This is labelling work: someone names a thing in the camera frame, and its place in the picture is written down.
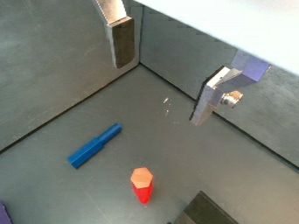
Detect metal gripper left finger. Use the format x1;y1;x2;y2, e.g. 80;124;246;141
93;0;135;68

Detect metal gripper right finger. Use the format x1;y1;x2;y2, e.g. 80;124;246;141
189;50;270;125

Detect blue peg object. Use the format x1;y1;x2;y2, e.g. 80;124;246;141
68;123;121;168

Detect black regrasp fixture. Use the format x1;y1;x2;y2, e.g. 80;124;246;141
167;191;239;224

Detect red hexagonal peg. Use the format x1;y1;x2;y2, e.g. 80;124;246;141
131;167;153;204

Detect purple base block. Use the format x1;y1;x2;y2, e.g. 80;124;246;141
0;201;13;224

